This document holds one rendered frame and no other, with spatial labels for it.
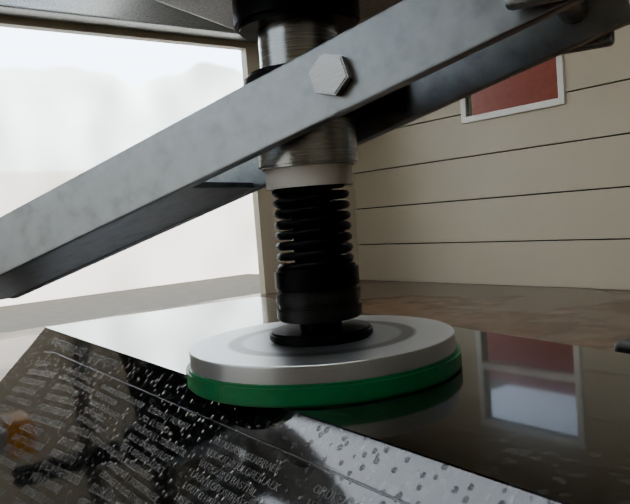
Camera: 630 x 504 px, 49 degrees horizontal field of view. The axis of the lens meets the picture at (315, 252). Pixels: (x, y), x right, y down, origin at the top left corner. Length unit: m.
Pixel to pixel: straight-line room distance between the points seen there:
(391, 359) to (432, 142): 8.22
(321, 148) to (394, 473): 0.25
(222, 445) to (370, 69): 0.27
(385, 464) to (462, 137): 8.02
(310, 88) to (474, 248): 7.83
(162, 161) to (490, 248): 7.66
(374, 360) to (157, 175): 0.23
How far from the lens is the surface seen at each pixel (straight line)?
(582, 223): 7.47
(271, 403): 0.47
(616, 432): 0.40
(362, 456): 0.40
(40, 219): 0.65
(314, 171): 0.52
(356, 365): 0.46
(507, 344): 0.63
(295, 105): 0.50
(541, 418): 0.42
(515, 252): 7.95
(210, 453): 0.50
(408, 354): 0.48
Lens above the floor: 0.95
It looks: 3 degrees down
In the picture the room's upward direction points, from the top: 4 degrees counter-clockwise
